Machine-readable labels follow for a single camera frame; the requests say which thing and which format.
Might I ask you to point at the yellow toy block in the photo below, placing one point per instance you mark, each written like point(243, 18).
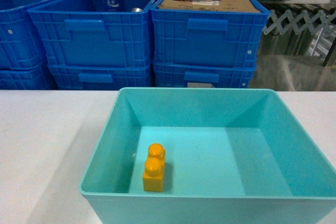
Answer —
point(154, 169)

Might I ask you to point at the teal plastic box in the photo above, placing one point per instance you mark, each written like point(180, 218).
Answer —
point(231, 156)

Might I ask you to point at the blue crate lower right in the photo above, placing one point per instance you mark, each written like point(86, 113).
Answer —
point(179, 76)

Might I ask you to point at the blue crate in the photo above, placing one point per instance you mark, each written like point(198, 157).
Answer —
point(204, 38)
point(81, 33)
point(179, 76)
point(21, 45)
point(36, 78)
point(100, 78)

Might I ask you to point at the blue crate upper right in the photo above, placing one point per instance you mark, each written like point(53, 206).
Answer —
point(204, 38)

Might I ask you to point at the silver metal can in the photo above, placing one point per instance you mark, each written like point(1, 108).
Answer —
point(136, 10)

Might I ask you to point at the blue crate lower middle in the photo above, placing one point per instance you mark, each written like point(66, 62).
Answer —
point(100, 78)

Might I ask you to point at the blue crate upper middle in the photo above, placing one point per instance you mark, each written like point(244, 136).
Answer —
point(81, 33)

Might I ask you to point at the brown cardboard sheet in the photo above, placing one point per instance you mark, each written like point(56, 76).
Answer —
point(242, 6)

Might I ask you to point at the grey folding scissor gate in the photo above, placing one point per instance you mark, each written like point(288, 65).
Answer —
point(300, 21)

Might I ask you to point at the blue crate lower left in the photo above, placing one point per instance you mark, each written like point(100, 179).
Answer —
point(36, 78)

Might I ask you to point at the blue crate upper left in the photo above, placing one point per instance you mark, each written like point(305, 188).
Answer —
point(21, 45)

